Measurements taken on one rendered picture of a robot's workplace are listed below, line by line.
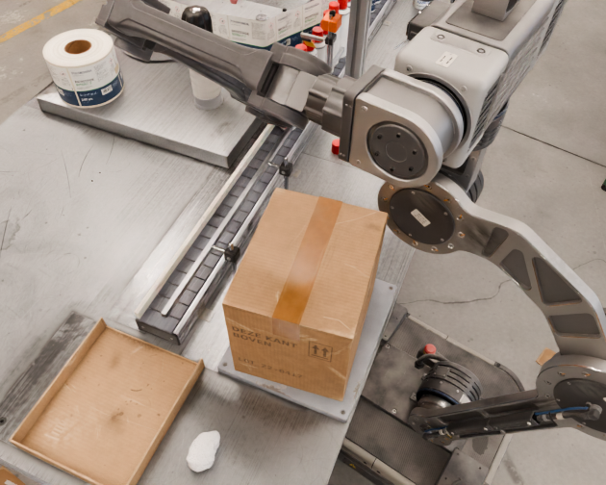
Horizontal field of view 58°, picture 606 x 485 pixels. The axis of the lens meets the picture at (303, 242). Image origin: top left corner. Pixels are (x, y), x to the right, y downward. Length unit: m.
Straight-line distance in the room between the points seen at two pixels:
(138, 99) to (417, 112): 1.23
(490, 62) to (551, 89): 2.84
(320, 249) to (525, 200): 1.94
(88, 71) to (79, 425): 1.00
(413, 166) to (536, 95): 2.83
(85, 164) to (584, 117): 2.68
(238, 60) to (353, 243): 0.40
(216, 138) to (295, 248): 0.68
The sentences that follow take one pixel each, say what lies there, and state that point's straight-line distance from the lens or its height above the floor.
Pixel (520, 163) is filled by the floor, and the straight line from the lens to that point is 3.07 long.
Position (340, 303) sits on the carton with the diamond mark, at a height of 1.12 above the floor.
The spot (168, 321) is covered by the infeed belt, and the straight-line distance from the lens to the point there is 1.27.
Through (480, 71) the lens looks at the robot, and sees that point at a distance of 0.79.
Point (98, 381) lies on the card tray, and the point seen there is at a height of 0.83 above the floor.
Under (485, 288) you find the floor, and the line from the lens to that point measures 2.48.
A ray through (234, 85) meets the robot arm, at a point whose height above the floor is 1.20.
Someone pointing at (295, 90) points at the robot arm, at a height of 1.46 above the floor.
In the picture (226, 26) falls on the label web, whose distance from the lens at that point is 1.85.
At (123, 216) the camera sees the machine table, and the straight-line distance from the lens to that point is 1.56.
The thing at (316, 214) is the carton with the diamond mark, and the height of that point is 1.12.
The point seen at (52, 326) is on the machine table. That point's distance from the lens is 1.40.
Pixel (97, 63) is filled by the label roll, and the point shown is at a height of 1.01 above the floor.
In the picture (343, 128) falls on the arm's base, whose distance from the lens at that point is 0.77.
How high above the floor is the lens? 1.95
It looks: 51 degrees down
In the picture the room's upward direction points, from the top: 1 degrees clockwise
